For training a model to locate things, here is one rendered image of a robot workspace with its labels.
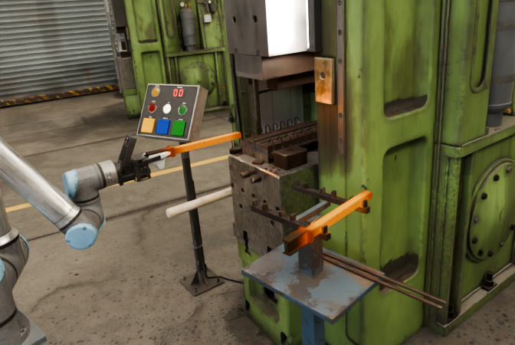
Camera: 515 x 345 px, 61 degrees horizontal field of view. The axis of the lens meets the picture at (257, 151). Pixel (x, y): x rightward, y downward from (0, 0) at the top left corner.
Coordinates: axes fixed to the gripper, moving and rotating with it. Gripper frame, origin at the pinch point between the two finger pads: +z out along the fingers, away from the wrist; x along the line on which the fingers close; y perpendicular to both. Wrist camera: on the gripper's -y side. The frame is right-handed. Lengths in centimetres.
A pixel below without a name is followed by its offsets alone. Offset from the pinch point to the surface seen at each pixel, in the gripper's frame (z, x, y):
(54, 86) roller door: 103, -792, 90
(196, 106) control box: 35, -41, -3
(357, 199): 37, 61, 11
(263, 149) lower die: 41.5, 4.5, 9.4
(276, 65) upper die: 49, 7, -25
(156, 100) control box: 25, -64, -5
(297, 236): 7, 67, 10
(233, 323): 27, -14, 106
